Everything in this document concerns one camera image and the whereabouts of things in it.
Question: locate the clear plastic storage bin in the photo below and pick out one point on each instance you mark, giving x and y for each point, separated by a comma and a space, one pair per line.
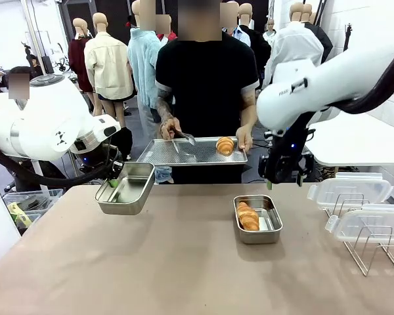
36, 197

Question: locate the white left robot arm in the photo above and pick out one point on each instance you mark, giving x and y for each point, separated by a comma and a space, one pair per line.
36, 128

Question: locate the person in black T-shirt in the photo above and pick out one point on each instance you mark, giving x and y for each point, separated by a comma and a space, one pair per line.
203, 82

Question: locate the mannequin in light blue fleece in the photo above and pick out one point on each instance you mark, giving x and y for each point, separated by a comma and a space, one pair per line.
141, 65

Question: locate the mannequin in black jacket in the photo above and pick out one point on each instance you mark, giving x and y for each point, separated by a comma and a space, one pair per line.
323, 39

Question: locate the person's left hand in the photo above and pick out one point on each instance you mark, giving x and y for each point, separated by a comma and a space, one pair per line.
244, 138

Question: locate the black trousers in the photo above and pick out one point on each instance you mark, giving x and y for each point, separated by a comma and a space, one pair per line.
126, 141

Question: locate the mannequin in black coat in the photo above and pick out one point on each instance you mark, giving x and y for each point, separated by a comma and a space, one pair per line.
257, 49

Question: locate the small white bust mannequin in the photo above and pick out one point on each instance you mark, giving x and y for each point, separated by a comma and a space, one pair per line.
271, 28

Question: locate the mannequin in blue shirt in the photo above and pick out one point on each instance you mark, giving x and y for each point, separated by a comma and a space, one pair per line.
241, 34

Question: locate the clear plastic container lid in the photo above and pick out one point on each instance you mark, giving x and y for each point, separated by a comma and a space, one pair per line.
348, 187
374, 223

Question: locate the mannequin in red jacket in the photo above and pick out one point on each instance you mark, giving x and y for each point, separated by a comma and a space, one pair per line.
171, 34

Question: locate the person's right hand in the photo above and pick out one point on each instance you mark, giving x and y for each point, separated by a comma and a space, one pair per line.
169, 128

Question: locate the black tripod stand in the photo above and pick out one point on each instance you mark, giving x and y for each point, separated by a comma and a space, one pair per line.
347, 39

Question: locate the aluminium frame post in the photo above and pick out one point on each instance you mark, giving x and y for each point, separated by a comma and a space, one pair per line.
36, 42

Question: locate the metal tongs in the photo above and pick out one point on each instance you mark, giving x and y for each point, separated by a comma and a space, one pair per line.
187, 137

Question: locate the seated person in grey shirt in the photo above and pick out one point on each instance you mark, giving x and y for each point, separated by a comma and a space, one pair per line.
19, 70

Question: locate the person's tattooed right forearm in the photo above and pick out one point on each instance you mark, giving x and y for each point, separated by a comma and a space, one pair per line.
164, 111

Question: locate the mannequin in cream jacket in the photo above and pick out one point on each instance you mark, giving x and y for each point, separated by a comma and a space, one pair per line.
106, 65

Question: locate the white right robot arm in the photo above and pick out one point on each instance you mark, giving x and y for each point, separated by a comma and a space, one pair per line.
315, 88

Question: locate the blue denim trousers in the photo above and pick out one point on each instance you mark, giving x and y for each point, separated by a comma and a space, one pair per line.
164, 174

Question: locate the perforated steel baking tray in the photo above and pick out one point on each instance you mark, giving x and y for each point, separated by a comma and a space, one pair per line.
190, 154

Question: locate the person's left forearm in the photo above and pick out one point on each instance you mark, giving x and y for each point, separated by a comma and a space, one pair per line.
248, 115

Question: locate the mannequin in white shirt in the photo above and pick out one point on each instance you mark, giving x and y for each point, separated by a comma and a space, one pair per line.
295, 49

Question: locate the golden croissant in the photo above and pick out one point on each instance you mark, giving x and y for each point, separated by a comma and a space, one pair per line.
225, 145
248, 216

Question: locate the steel container with rounded corners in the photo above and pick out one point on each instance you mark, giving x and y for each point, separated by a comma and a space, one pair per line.
259, 237

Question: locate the mannequin in maroon dress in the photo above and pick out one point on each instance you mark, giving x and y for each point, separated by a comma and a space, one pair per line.
77, 59

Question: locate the background person in black shirt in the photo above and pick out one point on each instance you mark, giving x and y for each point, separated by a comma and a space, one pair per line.
36, 69

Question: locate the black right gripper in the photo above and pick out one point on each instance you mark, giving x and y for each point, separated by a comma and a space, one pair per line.
282, 167

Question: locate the steel container with sharp corners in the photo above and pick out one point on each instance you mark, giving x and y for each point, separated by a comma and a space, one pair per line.
131, 187

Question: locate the white side table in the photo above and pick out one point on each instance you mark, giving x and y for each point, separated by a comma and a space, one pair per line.
364, 141

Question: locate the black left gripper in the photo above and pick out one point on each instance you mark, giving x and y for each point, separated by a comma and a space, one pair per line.
101, 164

